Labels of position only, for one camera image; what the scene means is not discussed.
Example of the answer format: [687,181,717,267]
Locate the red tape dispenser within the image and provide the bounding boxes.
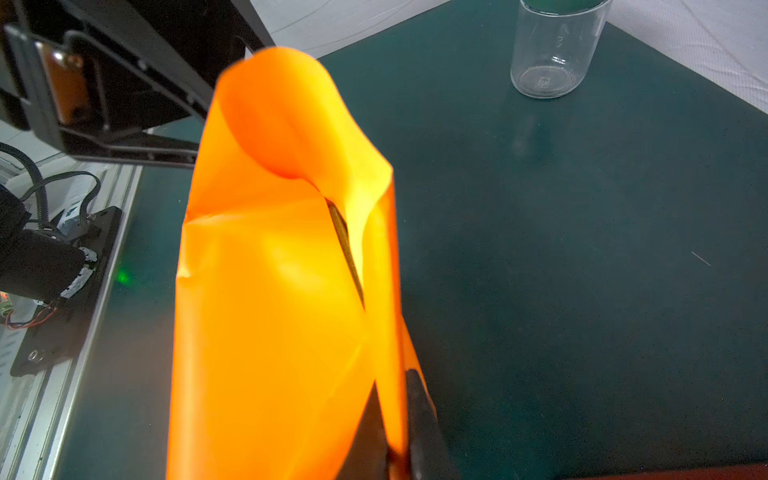
[577,461,768,480]

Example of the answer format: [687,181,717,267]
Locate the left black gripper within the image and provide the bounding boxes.
[1,0,273,168]

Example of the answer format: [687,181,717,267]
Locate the green lid glass jar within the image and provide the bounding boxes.
[510,0,613,99]

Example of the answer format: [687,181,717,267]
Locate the green table mat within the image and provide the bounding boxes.
[53,0,768,480]

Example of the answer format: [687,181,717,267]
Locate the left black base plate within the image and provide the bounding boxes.
[10,206,123,377]

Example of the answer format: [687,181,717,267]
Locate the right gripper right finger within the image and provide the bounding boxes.
[405,369,461,480]

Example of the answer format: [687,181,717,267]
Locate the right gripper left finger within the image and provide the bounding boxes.
[335,383,389,480]

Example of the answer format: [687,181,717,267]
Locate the orange wrapping paper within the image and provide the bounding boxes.
[167,47,419,479]

